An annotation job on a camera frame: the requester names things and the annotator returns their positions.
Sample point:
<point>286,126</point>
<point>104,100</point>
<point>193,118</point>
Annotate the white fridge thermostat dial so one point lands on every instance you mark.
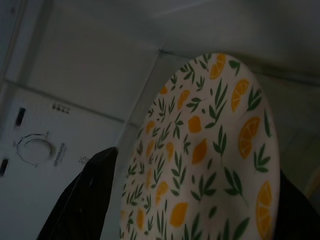
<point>37,150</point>

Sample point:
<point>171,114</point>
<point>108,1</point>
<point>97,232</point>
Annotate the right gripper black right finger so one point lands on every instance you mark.
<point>292,215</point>

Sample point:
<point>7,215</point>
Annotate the lemon print paper plate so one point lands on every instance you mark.
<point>200,150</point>

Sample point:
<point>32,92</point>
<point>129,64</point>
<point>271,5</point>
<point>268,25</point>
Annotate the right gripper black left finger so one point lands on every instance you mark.
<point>85,200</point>

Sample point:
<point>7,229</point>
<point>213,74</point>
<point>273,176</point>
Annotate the grey steel fridge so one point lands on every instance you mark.
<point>87,50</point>

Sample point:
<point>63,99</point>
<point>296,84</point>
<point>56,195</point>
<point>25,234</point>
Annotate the white fridge control panel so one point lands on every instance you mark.
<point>37,187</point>

